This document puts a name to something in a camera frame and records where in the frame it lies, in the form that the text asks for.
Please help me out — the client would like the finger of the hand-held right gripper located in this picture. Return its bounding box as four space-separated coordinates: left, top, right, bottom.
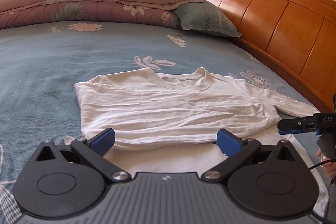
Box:
277 115 317 135

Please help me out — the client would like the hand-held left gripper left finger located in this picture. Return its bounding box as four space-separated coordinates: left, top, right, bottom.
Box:
33 127 132 184

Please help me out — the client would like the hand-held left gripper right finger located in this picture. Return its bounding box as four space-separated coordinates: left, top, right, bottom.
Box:
202 128 305 184

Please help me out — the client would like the white long-sleeved printed shirt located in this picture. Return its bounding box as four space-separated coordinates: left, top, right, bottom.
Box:
74 67 332 219

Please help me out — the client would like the person's right hand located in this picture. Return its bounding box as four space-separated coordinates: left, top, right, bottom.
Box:
316 148 336 179

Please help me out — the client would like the blue floral bed sheet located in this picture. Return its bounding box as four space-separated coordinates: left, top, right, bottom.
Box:
0 20 322 214

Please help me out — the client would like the wooden headboard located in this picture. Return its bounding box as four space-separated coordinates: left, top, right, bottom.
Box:
187 0 336 115

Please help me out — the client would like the green pillow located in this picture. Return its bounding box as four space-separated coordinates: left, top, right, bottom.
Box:
171 0 242 38

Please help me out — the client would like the pink floral quilt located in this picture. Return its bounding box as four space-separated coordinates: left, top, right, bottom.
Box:
0 0 208 30

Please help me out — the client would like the black cable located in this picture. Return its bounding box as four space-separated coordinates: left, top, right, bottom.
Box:
307 156 333 171

